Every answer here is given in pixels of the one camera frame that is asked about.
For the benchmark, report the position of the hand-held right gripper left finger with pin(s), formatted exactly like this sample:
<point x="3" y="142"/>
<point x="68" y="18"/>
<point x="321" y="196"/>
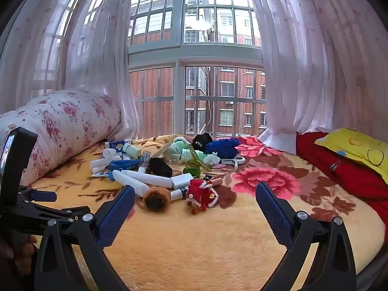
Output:
<point x="116" y="218"/>

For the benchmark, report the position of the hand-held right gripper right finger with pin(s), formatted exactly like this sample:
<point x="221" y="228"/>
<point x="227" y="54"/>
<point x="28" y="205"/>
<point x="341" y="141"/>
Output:
<point x="272" y="210"/>

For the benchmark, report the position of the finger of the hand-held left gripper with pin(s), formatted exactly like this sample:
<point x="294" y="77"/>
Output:
<point x="60" y="215"/>
<point x="44" y="195"/>

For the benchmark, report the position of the amber ribbed plastic bottle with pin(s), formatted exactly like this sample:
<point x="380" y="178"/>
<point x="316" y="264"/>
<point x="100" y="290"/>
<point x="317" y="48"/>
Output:
<point x="198" y="159"/>

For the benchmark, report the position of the person's left hand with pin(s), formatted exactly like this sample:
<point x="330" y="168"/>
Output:
<point x="25" y="250"/>

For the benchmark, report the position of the long white plastic tube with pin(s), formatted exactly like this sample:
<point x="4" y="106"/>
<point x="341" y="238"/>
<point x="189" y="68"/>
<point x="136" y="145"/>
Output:
<point x="148" y="178"/>
<point x="130" y="185"/>

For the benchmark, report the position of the small blue white tube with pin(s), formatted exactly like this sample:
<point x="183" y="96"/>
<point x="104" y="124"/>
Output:
<point x="101" y="174"/>

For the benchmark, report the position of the rolled floral quilt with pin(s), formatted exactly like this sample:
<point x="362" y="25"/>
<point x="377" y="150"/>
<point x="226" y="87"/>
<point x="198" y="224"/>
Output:
<point x="60" y="124"/>

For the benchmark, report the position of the large blue white tube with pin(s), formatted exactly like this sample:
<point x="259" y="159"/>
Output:
<point x="124" y="164"/>

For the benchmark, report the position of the short white tube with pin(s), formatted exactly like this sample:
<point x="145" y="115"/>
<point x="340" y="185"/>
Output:
<point x="101" y="164"/>

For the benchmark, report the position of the white plastic peeler tool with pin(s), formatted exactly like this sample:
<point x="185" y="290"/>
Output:
<point x="239" y="160"/>

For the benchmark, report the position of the clear plastic cup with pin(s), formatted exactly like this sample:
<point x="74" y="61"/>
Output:
<point x="146" y="157"/>

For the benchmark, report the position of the black cloth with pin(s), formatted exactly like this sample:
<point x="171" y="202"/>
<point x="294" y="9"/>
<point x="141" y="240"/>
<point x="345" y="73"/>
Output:
<point x="160" y="166"/>

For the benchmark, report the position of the white pill bottle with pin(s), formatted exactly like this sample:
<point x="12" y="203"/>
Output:
<point x="132" y="150"/>

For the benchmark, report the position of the pink disc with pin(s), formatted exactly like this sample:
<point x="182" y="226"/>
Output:
<point x="218" y="166"/>

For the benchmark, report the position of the blue white box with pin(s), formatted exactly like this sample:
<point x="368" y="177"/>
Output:
<point x="116" y="144"/>

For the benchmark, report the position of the white crumpled tissue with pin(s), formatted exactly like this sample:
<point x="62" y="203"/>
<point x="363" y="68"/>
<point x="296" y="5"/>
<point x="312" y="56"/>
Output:
<point x="214" y="158"/>

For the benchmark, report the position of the blue mesh sponge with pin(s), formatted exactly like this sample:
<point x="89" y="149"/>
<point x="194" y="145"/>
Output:
<point x="222" y="148"/>

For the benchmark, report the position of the floral plush blanket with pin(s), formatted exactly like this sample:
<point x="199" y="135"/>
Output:
<point x="197" y="242"/>

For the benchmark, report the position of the small green box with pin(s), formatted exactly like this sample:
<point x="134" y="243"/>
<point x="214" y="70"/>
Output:
<point x="191" y="172"/>

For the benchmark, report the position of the red quilt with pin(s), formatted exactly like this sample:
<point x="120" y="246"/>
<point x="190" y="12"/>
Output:
<point x="357" y="175"/>

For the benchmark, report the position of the green bottle with white cap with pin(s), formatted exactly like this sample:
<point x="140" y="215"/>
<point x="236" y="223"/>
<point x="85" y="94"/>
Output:
<point x="180" y="142"/>

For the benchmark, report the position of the black sock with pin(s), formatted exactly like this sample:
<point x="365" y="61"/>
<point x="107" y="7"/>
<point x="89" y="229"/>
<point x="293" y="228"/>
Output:
<point x="201" y="141"/>

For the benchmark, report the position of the yellow pillow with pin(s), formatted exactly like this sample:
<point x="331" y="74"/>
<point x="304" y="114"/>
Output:
<point x="354" y="145"/>

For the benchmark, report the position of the sheer white curtain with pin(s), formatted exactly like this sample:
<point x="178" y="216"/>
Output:
<point x="303" y="66"/>
<point x="100" y="51"/>

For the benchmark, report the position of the brick apartment building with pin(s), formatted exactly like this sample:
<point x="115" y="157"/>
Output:
<point x="224" y="81"/>

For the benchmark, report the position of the white window frame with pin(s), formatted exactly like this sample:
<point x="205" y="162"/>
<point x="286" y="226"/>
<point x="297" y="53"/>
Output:
<point x="178" y="54"/>

